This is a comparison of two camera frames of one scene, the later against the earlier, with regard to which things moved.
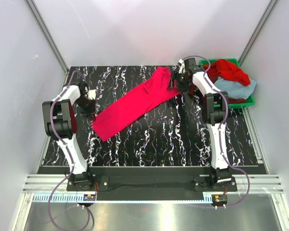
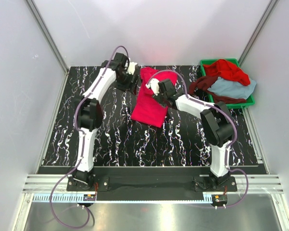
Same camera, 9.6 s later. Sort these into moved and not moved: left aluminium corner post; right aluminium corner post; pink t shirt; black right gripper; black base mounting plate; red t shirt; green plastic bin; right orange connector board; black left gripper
Moved: black left gripper; black right gripper; pink t shirt
Not moved: left aluminium corner post; right aluminium corner post; right orange connector board; red t shirt; black base mounting plate; green plastic bin
